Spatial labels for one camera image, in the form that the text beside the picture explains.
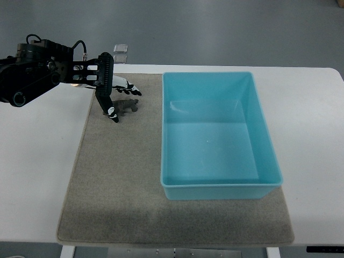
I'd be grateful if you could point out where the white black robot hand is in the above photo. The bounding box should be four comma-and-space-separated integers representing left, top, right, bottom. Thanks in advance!
95, 75, 142, 123

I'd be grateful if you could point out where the brown hippo toy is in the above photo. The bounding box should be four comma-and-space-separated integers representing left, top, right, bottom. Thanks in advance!
112, 99, 139, 116

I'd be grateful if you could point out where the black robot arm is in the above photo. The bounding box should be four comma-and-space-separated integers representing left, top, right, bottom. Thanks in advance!
1, 38, 113, 110

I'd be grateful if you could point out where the blue plastic box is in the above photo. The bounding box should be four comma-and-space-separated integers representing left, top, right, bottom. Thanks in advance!
161, 71, 283, 200

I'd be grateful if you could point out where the lower metal floor plate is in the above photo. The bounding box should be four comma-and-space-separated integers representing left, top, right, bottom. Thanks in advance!
113, 54, 127, 64

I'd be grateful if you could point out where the grey felt mat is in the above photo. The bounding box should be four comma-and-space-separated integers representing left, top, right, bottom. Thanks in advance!
56, 74, 294, 248

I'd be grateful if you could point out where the black table control panel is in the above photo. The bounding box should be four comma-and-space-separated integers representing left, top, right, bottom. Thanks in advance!
306, 246, 344, 254

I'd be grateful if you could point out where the metal table frame bracket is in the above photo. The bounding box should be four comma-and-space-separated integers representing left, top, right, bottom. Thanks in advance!
107, 248, 242, 258

